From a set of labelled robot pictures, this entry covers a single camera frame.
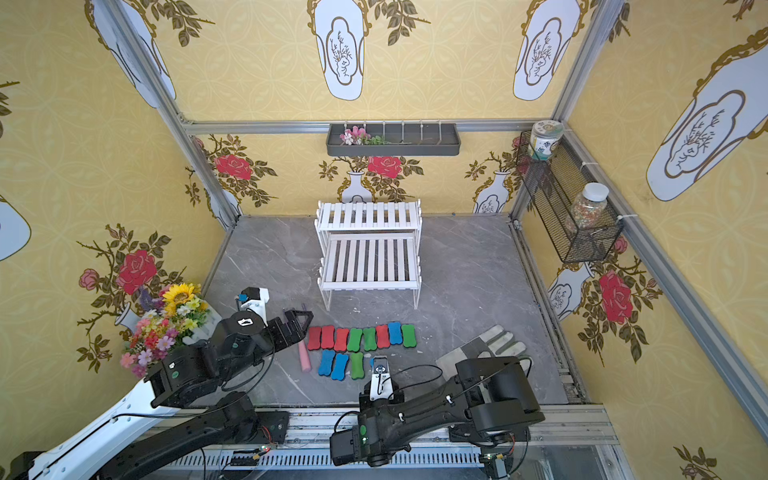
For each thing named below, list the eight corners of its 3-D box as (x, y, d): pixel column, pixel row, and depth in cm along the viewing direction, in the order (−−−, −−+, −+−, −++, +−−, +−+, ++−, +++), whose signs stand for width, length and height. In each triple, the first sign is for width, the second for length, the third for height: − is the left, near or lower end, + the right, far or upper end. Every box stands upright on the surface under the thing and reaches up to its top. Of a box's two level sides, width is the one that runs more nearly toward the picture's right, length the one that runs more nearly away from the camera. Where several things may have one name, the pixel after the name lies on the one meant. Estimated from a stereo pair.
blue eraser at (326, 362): (318, 375, 84) (317, 372, 83) (324, 351, 88) (323, 349, 87) (330, 376, 84) (329, 374, 82) (335, 352, 88) (334, 350, 87)
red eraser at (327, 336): (320, 348, 89) (318, 345, 87) (323, 329, 93) (321, 325, 91) (333, 348, 89) (331, 345, 87) (335, 329, 93) (334, 325, 91)
